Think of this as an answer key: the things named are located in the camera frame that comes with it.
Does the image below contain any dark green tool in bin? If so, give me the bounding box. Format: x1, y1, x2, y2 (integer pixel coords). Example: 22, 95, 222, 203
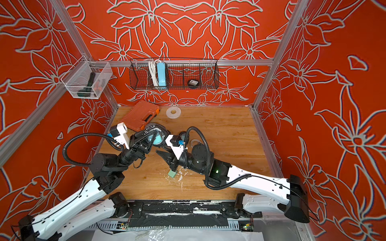
77, 72, 95, 97

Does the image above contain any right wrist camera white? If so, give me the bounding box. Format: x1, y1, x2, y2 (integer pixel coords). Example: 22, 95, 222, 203
165, 135, 185, 160

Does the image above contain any clear acrylic wall bin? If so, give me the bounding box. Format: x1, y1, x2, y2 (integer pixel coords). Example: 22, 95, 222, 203
60, 56, 113, 99

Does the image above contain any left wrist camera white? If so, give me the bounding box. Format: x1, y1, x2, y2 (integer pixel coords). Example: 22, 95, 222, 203
108, 122, 130, 151

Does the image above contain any green charger cube left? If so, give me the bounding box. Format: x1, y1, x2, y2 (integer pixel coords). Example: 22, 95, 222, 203
168, 170, 177, 178

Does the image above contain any white cable in basket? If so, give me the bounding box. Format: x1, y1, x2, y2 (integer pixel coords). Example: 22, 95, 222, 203
148, 60, 161, 88

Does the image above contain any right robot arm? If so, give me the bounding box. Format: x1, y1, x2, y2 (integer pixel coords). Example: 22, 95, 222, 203
150, 127, 318, 224

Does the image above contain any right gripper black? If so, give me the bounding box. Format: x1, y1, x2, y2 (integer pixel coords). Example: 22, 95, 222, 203
156, 145, 209, 177

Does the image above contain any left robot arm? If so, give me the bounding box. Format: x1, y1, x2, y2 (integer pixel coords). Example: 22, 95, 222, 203
11, 131, 156, 241

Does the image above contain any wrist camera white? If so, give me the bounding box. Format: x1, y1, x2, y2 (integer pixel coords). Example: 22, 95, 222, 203
108, 122, 130, 151
165, 135, 185, 160

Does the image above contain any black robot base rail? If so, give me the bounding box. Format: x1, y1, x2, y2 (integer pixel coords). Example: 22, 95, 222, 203
100, 200, 262, 232

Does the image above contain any small teal charger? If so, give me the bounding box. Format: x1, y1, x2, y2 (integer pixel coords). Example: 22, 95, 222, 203
153, 133, 165, 146

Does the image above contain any white tape roll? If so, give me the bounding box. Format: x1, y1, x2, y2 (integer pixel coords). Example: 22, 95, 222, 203
166, 106, 182, 119

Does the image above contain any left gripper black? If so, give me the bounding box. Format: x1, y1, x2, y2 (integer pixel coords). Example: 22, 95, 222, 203
114, 128, 154, 175

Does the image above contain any blue power bank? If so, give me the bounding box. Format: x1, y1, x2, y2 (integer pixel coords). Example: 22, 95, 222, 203
157, 62, 166, 89

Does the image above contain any orange tool case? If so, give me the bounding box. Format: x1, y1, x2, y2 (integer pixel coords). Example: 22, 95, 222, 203
122, 100, 160, 132

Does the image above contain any black item in basket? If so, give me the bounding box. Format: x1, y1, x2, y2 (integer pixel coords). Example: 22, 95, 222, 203
188, 79, 200, 89

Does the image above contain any black wire wall basket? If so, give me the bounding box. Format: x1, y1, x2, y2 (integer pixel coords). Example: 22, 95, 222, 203
129, 57, 220, 90

